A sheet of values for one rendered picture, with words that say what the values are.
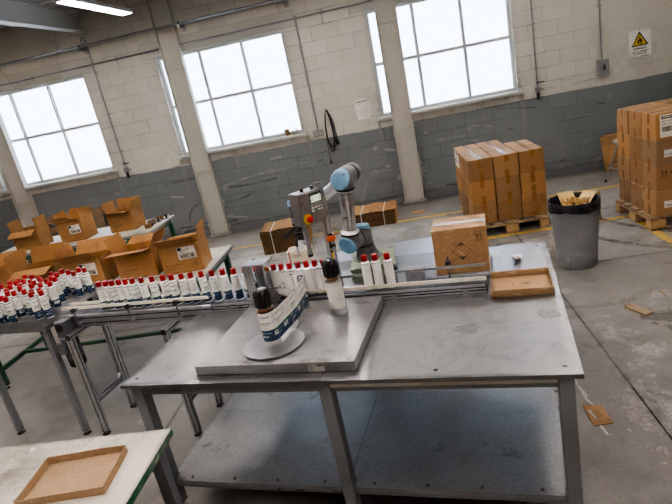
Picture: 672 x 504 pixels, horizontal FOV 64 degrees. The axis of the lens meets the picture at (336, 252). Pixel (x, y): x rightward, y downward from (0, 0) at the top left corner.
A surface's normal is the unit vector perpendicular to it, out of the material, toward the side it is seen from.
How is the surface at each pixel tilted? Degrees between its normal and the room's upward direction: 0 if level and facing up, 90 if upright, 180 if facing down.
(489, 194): 91
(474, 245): 90
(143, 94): 90
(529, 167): 90
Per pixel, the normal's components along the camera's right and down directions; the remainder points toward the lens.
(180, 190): -0.09, 0.32
